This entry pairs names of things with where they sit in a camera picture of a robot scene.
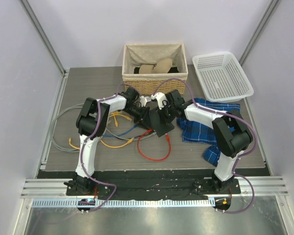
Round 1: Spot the blue plaid shirt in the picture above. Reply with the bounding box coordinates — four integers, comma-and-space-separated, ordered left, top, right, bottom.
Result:
176, 98, 241, 166

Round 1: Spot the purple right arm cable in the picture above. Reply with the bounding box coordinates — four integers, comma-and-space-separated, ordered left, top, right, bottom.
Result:
151, 77, 258, 213

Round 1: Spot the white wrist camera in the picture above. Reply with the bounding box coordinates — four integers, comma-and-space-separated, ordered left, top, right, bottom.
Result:
151, 93, 168, 110
139, 95, 151, 107

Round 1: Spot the grey ethernet cable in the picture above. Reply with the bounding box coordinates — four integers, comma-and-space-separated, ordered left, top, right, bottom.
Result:
50, 103, 152, 153

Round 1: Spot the yellow ethernet cable short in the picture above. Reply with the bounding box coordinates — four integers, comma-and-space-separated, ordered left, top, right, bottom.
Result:
68, 137, 135, 150

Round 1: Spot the beige shoe in basket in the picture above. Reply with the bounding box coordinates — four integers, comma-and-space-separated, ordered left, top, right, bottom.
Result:
134, 58, 173, 74

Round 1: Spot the wicker basket with liner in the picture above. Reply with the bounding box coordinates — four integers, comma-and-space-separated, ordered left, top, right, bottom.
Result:
122, 43, 188, 94

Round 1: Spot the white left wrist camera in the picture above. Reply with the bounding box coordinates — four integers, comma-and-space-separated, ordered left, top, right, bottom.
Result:
139, 95, 151, 107

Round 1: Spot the white plastic perforated basket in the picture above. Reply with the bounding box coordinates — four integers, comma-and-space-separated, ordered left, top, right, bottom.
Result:
192, 52, 254, 103

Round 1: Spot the black network switch box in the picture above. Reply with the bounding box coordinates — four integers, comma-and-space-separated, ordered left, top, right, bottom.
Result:
147, 109, 174, 137

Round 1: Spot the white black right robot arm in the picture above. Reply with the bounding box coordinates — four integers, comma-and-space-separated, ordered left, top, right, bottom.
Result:
152, 90, 253, 193

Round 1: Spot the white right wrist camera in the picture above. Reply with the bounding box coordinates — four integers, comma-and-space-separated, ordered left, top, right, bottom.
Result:
151, 93, 168, 110

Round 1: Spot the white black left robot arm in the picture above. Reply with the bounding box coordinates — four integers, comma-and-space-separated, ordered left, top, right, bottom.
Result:
73, 88, 151, 195

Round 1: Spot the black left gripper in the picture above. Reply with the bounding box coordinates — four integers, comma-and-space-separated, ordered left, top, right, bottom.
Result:
124, 105, 153, 131

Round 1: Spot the red ethernet cable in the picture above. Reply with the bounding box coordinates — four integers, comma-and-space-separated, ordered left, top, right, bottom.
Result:
137, 129, 172, 162

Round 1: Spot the blue ethernet cable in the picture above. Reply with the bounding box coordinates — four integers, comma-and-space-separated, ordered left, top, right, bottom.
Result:
104, 123, 140, 138

